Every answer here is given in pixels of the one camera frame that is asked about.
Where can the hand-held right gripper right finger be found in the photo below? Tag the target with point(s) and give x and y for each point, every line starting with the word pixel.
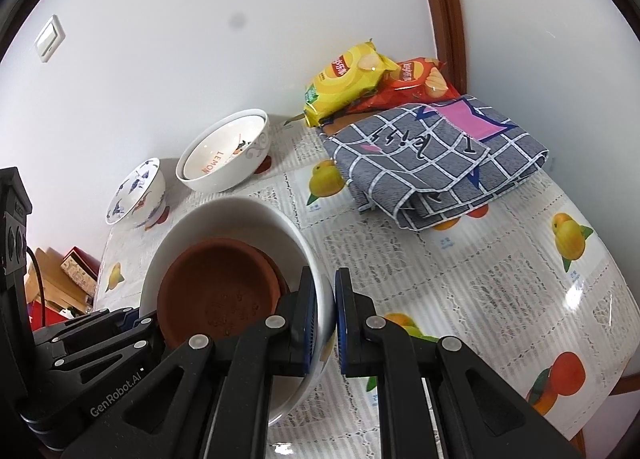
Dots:
pixel 341 319

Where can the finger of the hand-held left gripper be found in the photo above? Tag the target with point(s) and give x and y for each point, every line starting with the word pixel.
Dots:
pixel 110 354
pixel 90 324

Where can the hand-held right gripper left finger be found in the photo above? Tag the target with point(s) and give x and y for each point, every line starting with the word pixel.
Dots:
pixel 311 319

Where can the brown terracotta dish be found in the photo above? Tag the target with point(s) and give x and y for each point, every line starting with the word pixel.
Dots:
pixel 215 284

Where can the large white bowl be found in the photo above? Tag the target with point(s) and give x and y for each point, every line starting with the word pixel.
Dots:
pixel 225 219

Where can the red paper bag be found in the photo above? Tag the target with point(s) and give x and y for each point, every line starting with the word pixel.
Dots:
pixel 40 319

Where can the cardboard boxes on floor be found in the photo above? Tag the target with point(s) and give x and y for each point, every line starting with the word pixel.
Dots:
pixel 55 289

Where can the patterned beige book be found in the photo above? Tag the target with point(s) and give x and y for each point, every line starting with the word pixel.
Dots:
pixel 77 273

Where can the red book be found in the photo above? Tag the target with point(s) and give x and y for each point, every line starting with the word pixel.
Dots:
pixel 82 253

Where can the blue crane pattern bowl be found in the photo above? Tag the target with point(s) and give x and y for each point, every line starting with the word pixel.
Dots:
pixel 145 199

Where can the white bowl with swirl pattern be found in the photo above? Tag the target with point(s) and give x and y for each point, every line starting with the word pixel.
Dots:
pixel 235 174

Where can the fruit print tablecloth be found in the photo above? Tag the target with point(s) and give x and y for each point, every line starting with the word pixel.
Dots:
pixel 500 279

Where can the grey checked cloth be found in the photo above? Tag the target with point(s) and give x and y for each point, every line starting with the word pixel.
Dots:
pixel 425 154

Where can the white bowl with orange print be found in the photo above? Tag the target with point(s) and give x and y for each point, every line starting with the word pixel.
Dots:
pixel 220 149

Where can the yellow chips bag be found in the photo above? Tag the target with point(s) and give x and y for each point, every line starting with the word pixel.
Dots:
pixel 345 84

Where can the red chips bag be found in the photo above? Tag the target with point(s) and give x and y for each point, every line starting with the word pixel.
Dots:
pixel 420 79

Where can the white wall switch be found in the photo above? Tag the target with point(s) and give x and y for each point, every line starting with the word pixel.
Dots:
pixel 50 39

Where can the brown wooden door frame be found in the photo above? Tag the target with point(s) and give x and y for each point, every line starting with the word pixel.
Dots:
pixel 445 14

